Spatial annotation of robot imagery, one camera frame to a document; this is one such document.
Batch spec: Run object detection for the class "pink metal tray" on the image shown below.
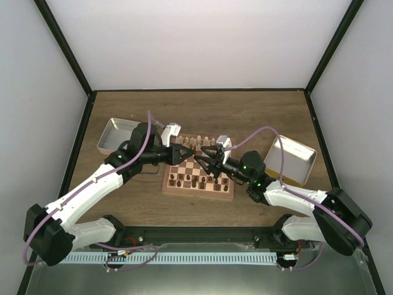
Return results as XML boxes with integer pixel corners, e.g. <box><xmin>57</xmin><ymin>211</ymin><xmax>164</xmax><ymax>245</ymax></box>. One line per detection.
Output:
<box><xmin>96</xmin><ymin>118</ymin><xmax>139</xmax><ymax>155</ymax></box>

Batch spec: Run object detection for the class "light blue cable duct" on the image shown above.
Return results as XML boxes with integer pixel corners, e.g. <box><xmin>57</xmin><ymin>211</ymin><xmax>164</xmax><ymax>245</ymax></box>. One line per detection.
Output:
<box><xmin>62</xmin><ymin>252</ymin><xmax>277</xmax><ymax>266</ymax></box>

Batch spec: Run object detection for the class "wooden chess board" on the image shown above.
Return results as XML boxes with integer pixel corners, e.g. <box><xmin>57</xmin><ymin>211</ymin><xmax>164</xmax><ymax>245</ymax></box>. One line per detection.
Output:
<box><xmin>162</xmin><ymin>133</ymin><xmax>235</xmax><ymax>200</ymax></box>

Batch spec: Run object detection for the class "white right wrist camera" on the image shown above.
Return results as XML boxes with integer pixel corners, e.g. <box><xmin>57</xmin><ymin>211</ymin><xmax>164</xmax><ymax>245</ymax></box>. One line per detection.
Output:
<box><xmin>216</xmin><ymin>135</ymin><xmax>232</xmax><ymax>164</ymax></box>

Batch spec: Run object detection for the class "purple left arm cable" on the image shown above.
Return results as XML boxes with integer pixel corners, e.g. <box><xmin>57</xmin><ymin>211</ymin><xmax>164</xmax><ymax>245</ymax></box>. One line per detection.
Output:
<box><xmin>23</xmin><ymin>109</ymin><xmax>166</xmax><ymax>266</ymax></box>

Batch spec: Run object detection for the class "gold metal tray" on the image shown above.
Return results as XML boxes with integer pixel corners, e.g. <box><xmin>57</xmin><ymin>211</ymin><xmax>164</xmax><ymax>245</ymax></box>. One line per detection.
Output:
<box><xmin>264</xmin><ymin>135</ymin><xmax>317</xmax><ymax>187</ymax></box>

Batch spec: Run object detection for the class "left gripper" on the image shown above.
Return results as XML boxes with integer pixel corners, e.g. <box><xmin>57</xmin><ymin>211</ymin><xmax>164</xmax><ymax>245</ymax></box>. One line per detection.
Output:
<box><xmin>142</xmin><ymin>143</ymin><xmax>194</xmax><ymax>167</ymax></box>

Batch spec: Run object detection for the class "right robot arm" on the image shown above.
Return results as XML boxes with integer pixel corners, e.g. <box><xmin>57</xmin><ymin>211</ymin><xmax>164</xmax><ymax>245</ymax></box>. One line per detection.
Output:
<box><xmin>195</xmin><ymin>146</ymin><xmax>372</xmax><ymax>256</ymax></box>

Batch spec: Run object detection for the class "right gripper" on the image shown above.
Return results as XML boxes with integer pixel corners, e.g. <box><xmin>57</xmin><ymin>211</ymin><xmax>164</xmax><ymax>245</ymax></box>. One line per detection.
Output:
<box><xmin>195</xmin><ymin>146</ymin><xmax>253</xmax><ymax>184</ymax></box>

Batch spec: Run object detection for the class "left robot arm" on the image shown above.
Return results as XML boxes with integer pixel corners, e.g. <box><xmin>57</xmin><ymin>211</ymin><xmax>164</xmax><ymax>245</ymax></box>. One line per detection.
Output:
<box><xmin>23</xmin><ymin>122</ymin><xmax>194</xmax><ymax>266</ymax></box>

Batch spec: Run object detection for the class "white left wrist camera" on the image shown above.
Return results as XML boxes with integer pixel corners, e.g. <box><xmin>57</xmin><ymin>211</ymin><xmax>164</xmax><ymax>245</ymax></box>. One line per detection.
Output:
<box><xmin>161</xmin><ymin>123</ymin><xmax>181</xmax><ymax>148</ymax></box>

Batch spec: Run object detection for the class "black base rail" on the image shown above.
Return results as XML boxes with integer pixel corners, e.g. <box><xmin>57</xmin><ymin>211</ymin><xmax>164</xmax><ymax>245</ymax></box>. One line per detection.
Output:
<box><xmin>122</xmin><ymin>226</ymin><xmax>365</xmax><ymax>250</ymax></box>

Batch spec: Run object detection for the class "black enclosure frame post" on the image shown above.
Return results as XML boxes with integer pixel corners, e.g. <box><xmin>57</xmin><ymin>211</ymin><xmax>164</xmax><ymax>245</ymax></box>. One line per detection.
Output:
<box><xmin>33</xmin><ymin>0</ymin><xmax>93</xmax><ymax>96</ymax></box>

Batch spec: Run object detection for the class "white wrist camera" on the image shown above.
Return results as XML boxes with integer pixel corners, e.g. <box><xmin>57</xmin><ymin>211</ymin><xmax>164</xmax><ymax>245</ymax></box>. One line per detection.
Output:
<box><xmin>161</xmin><ymin>123</ymin><xmax>181</xmax><ymax>148</ymax></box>
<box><xmin>216</xmin><ymin>135</ymin><xmax>232</xmax><ymax>164</ymax></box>

